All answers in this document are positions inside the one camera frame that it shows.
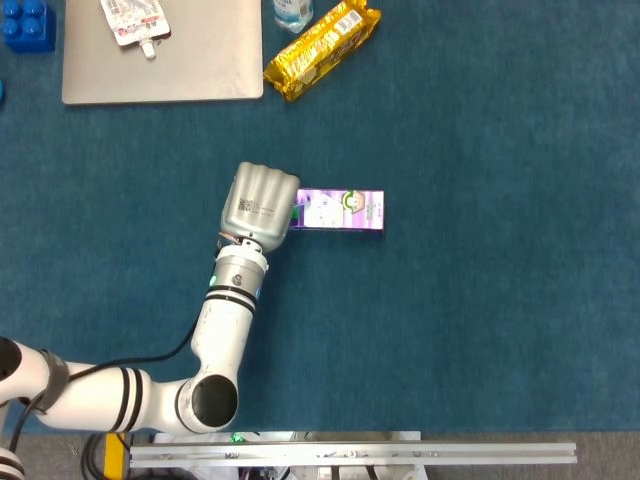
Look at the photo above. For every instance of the yellow bracket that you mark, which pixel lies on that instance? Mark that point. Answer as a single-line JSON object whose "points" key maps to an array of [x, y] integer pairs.
{"points": [[114, 452]]}

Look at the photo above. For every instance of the gold biscuit packet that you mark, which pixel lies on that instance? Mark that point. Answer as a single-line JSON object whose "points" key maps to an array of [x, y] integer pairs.
{"points": [[320, 47]]}

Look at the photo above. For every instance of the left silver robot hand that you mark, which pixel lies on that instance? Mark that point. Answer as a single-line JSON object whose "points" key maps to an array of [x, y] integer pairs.
{"points": [[260, 205]]}

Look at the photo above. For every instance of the white spout pouch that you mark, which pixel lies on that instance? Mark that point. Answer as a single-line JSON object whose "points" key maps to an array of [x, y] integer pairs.
{"points": [[132, 22]]}

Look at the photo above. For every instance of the blue felt table cover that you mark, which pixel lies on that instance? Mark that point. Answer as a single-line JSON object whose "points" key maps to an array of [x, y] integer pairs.
{"points": [[450, 310]]}

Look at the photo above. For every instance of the purple and white carton box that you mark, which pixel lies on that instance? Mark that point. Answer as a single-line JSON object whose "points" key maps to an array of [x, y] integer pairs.
{"points": [[350, 212]]}

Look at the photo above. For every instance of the silver closed laptop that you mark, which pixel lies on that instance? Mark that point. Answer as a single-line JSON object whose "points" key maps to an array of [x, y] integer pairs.
{"points": [[200, 65]]}

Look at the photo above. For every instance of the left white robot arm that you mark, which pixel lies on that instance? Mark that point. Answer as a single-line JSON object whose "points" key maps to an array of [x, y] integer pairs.
{"points": [[225, 325]]}

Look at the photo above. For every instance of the blue building block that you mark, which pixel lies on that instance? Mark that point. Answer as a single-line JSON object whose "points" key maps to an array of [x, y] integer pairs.
{"points": [[27, 27]]}

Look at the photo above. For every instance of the clear plastic water bottle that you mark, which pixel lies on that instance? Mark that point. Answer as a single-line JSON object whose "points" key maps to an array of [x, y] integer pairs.
{"points": [[292, 15]]}

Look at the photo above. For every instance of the aluminium profile rail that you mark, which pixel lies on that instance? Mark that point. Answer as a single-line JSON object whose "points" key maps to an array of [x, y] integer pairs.
{"points": [[350, 454]]}

